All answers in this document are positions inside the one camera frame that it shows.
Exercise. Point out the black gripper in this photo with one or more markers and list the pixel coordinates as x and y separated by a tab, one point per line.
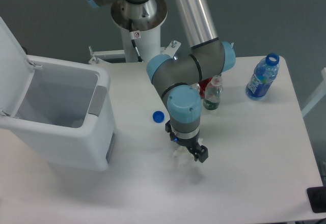
190	141

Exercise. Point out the white paper ball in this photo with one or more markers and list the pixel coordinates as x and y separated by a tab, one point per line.
182	157

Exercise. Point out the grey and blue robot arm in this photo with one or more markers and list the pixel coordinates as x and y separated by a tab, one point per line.
173	79

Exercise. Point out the blue bottle cap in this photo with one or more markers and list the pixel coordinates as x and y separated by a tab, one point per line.
158	116

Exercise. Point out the small clear green-label bottle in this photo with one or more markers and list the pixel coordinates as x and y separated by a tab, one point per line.
213	93

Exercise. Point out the crushed red soda can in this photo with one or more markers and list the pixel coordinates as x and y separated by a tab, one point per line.
200	87

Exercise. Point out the blue plastic drink bottle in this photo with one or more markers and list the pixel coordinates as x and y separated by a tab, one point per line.
263	76

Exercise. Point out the white trash bin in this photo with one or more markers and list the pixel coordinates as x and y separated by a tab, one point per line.
61	110

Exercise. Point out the black device at table edge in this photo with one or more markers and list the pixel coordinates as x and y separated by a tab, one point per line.
316	196

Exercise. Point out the white trash bin lid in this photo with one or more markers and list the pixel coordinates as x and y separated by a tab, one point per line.
17	72

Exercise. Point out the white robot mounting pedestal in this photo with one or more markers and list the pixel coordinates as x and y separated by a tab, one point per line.
145	43

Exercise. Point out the white frame at right edge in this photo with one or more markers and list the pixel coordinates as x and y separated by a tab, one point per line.
315	96

